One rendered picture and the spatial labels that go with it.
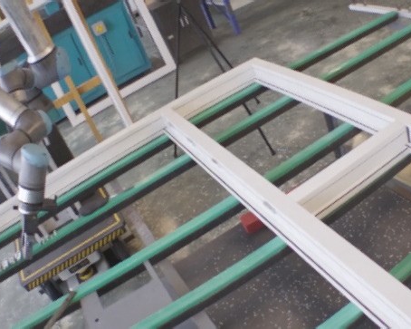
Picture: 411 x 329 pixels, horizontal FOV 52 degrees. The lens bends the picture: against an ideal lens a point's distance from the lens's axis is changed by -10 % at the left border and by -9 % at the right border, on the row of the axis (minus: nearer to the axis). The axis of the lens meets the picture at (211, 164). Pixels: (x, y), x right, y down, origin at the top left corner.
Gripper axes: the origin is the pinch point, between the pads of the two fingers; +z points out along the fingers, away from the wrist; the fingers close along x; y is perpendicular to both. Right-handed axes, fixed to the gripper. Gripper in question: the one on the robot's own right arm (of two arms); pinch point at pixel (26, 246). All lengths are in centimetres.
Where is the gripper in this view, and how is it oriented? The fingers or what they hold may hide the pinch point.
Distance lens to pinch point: 155.7
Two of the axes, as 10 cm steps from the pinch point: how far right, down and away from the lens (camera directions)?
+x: 4.3, 3.4, -8.4
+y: -8.7, -0.8, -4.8
